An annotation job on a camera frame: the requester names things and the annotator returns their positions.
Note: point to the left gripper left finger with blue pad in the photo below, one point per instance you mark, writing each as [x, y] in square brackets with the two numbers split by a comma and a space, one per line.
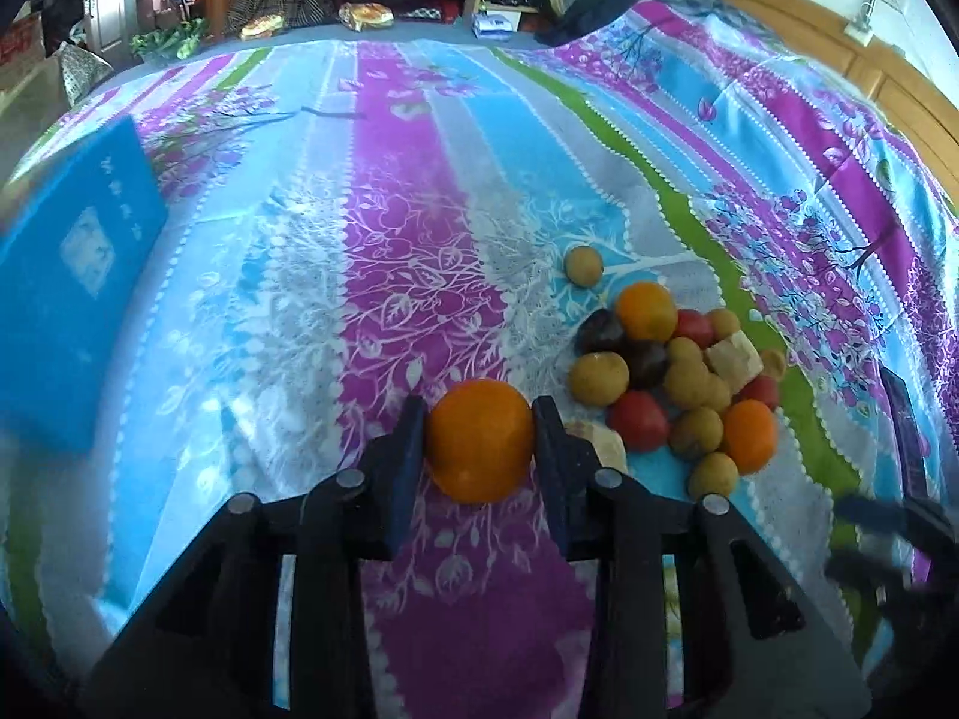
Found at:
[392, 465]

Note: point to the orange at pile bottom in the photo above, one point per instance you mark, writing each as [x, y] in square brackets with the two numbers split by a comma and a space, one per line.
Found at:
[750, 435]

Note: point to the cardboard boxes stack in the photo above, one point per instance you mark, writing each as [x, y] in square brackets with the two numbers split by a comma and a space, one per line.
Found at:
[22, 47]

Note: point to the lone yellow longan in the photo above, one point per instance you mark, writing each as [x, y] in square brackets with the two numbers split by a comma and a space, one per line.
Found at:
[584, 266]

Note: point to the red tomato lower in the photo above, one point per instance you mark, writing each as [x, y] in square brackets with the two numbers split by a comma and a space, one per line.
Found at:
[640, 421]

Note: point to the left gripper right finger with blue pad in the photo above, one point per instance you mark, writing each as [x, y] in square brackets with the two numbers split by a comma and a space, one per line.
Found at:
[566, 466]

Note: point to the blue gift box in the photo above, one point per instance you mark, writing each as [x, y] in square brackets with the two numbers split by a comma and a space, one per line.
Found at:
[71, 261]

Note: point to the red tomato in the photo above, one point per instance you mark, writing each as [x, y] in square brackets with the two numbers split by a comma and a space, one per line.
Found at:
[640, 421]
[763, 389]

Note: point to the red tomato right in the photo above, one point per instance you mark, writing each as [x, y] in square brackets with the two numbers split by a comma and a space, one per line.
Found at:
[763, 389]

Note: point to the large orange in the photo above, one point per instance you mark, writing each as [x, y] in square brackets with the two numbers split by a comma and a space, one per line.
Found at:
[480, 438]

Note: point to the floral striped bedsheet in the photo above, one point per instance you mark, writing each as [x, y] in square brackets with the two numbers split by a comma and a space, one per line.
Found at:
[352, 223]

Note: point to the white tissue box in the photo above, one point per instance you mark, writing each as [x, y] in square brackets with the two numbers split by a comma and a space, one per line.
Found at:
[495, 25]

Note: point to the beige cut fruit chunk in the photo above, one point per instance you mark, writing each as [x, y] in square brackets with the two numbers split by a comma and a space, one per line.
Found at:
[735, 360]

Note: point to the black smartphone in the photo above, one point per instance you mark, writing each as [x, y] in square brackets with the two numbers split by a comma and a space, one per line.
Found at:
[907, 438]

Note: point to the wooden headboard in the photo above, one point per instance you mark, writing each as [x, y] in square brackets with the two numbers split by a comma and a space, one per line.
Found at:
[909, 99]

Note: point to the small orange top of pile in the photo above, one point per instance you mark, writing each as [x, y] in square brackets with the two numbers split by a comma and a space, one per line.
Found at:
[647, 312]

